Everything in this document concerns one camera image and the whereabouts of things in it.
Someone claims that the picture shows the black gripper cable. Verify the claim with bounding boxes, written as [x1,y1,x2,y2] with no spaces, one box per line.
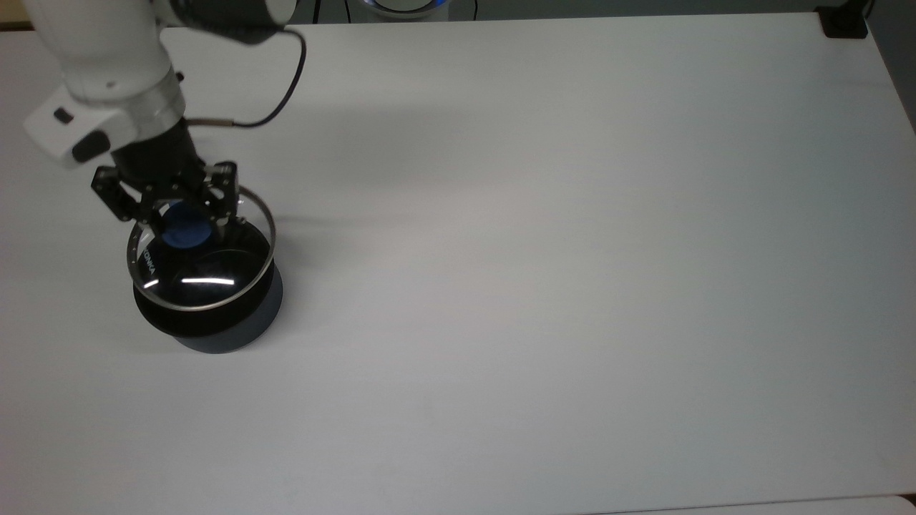
[187,27,308,130]

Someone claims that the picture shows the glass lid with blue knob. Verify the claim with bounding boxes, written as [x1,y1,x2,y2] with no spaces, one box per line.
[127,185,277,313]

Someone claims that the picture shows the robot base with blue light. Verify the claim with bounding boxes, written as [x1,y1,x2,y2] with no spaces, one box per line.
[346,0,477,19]

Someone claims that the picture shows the dark blue saucepan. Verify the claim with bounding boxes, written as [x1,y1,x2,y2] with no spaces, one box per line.
[133,265,284,355]

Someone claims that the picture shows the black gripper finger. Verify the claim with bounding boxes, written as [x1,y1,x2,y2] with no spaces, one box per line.
[91,165,154,225]
[203,161,240,245]

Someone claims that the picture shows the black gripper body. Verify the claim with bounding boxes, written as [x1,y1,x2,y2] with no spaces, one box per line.
[109,118,209,205]

